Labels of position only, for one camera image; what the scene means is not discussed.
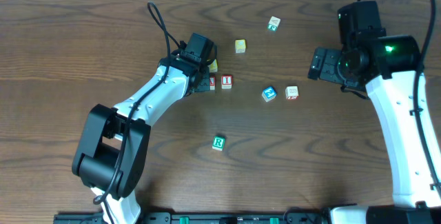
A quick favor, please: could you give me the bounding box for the yellow top wooden block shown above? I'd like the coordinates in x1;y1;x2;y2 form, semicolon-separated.
209;59;218;73

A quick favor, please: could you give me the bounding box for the red letter A block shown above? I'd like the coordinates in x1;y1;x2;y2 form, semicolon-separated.
209;77;216;90

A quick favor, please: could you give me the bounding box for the red letter I block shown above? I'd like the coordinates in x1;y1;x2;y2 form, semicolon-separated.
221;75;233;90

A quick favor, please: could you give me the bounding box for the blue number 2 block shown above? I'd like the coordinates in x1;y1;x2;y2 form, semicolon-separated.
262;86;277;102

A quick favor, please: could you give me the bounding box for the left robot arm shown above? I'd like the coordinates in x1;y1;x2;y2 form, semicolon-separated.
72;33;217;223

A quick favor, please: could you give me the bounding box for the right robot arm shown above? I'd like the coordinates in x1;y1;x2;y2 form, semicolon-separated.
308;1;440;223

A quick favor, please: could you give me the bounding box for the yellow top block far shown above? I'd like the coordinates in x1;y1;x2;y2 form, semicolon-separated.
235;39;247;53

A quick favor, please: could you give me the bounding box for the red sided wooden block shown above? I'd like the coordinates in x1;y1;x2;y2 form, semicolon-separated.
285;86;299;100

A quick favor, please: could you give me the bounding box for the green letter R block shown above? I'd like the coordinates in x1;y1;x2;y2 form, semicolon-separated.
212;136;225;151

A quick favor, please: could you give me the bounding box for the green sided wooden block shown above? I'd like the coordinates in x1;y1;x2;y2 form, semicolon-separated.
267;17;281;32

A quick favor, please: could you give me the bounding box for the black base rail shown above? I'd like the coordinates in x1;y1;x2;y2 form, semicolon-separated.
52;212;330;224

